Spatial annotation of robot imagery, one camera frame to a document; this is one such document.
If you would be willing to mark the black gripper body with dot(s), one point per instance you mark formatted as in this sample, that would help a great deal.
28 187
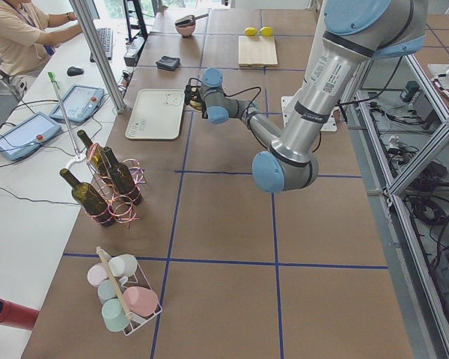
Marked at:
193 100

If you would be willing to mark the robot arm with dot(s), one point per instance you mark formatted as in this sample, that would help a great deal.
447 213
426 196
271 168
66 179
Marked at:
355 31

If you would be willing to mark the cream bear tray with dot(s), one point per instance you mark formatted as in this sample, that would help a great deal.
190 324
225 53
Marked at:
156 115

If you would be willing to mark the pink bowl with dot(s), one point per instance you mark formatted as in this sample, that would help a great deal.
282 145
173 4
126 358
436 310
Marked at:
186 31

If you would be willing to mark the metal scoop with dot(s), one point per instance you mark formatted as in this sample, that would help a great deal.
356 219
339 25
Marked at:
189 20

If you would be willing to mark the wooden cutting board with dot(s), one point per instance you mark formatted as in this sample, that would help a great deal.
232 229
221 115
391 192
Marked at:
257 51

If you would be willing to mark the yellow lemon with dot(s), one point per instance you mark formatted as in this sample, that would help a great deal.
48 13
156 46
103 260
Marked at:
266 31
250 31

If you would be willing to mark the black keyboard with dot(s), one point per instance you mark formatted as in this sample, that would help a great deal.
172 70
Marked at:
105 37

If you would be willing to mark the blue teach pendant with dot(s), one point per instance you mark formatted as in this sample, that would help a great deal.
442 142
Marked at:
26 137
81 101

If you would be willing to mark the black computer mouse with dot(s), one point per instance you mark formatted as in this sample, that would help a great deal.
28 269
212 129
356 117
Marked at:
75 71

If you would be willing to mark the dark green wine bottle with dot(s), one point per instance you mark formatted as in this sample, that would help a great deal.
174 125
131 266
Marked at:
89 198

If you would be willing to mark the seated person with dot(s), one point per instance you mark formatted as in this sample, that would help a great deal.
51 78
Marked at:
28 36

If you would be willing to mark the white cup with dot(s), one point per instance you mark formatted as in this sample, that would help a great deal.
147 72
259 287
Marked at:
123 265

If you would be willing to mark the light pink cup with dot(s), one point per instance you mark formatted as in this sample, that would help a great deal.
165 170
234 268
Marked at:
96 275

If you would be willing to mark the grey blue cup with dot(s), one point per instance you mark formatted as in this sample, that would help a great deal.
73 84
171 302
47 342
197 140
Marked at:
105 291

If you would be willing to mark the pale green cup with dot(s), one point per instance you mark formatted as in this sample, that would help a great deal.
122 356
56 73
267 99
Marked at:
113 316

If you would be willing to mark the red cylinder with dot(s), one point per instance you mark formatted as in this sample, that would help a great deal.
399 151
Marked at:
17 316

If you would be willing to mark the aluminium frame post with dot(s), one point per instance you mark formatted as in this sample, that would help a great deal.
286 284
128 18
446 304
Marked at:
90 33

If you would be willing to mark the copper wire bottle rack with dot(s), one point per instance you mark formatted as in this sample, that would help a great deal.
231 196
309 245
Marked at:
122 208

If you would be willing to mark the white wire cup rack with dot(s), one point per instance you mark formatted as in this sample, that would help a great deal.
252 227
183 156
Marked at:
138 279

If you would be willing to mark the wooden rack handle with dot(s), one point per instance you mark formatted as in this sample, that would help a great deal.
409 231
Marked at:
103 258

